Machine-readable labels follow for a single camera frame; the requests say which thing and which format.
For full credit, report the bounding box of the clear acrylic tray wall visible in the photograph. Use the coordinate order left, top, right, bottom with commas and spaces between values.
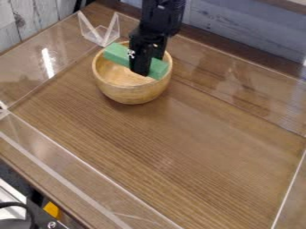
0, 101, 183, 229

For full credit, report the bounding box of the brown wooden bowl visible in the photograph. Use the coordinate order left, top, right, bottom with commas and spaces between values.
92, 41, 173, 105

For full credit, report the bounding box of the yellow and black device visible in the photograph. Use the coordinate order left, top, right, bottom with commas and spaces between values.
42, 201, 77, 229

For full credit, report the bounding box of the black cable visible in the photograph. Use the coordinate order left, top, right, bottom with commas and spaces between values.
0, 201, 40, 229

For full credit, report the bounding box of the green rectangular block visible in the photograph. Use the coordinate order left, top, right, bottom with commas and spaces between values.
102, 43, 169, 80

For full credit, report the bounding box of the clear acrylic corner bracket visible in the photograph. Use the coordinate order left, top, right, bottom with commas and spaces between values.
76, 12, 120, 47

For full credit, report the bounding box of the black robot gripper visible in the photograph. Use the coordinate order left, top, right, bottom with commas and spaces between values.
129, 0, 187, 76

